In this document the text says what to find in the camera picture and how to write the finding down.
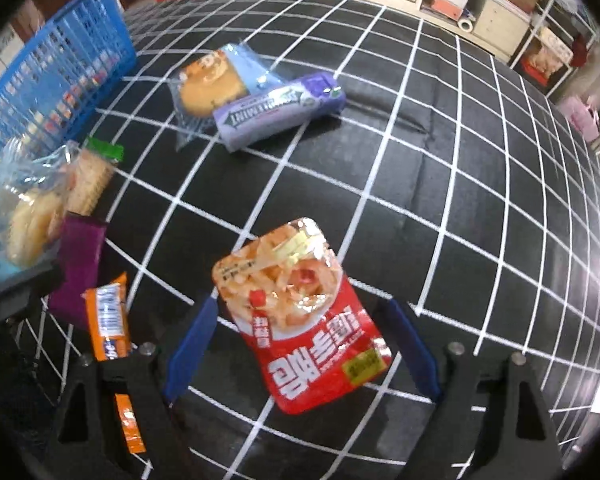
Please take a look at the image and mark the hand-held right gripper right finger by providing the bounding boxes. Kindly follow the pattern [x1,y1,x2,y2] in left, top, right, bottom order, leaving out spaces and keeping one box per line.
[380,297,566,480]

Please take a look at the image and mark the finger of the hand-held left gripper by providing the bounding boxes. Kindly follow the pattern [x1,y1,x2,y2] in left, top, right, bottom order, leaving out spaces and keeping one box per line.
[0,262,66,411]

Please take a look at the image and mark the red snack pouch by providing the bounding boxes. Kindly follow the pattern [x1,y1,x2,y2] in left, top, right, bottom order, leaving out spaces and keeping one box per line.
[211,217,393,415]

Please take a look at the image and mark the clear cracker packet green ends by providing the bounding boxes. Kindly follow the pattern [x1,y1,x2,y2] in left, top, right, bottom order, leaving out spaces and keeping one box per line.
[62,137,126,221]

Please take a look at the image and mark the blue plastic basket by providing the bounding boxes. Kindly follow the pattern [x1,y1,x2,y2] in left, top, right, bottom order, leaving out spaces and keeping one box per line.
[0,0,138,173]

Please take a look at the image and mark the clear blue bread packet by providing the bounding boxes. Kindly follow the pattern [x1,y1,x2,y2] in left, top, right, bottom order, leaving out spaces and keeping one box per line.
[0,137,81,286]
[169,42,281,148]

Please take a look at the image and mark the purple gum box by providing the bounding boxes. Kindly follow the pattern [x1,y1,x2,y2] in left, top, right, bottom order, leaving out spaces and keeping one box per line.
[212,72,347,152]

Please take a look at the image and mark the white shelf rack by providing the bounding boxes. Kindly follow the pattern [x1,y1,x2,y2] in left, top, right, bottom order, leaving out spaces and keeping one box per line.
[510,0,600,98]

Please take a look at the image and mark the purple snack packet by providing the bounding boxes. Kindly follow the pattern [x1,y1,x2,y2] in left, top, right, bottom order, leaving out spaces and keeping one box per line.
[47,212,108,331]

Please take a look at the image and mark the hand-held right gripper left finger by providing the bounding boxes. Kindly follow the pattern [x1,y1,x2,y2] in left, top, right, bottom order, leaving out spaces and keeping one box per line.
[45,296,219,480]

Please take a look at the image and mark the pink bag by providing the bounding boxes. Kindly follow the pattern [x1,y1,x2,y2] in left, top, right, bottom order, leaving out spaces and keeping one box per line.
[560,95,600,143]

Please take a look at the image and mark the orange snack packet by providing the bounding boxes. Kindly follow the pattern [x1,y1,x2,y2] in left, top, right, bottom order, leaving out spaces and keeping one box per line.
[82,272,147,455]

